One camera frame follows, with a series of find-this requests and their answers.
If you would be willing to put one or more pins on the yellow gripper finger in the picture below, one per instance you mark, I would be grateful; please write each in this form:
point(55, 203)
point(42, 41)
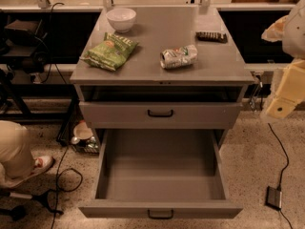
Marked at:
point(287, 91)

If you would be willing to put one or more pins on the green jalapeno chip bag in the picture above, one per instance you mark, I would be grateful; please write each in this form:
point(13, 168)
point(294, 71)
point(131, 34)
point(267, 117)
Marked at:
point(111, 53)

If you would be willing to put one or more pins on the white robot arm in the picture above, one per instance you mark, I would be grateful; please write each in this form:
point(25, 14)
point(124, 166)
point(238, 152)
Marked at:
point(290, 30)

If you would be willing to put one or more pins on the grey drawer cabinet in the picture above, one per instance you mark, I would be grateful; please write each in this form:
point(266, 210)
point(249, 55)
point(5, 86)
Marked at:
point(218, 74)

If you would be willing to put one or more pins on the open grey middle drawer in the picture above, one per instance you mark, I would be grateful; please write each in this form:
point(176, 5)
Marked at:
point(160, 174)

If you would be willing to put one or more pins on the closed grey top drawer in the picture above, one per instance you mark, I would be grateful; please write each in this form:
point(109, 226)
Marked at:
point(160, 115)

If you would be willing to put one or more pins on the dark snack bar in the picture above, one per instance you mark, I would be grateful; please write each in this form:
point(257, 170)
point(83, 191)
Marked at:
point(211, 36)

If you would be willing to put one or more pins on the black power adapter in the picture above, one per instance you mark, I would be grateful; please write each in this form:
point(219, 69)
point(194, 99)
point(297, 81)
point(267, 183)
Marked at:
point(274, 198)

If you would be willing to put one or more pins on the white ceramic bowl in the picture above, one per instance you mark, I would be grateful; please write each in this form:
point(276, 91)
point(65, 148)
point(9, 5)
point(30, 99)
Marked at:
point(121, 19)

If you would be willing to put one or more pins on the white red sneaker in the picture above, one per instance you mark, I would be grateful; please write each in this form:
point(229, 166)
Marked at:
point(42, 164)

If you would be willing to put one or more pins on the black equipment on shelf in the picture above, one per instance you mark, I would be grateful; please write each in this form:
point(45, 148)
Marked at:
point(22, 44)

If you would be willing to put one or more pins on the person leg beige trousers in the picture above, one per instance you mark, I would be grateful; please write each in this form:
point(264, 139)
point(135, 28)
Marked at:
point(15, 154)

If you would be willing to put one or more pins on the black wire basket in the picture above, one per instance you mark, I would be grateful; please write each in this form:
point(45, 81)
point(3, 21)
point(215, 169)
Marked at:
point(66, 137)

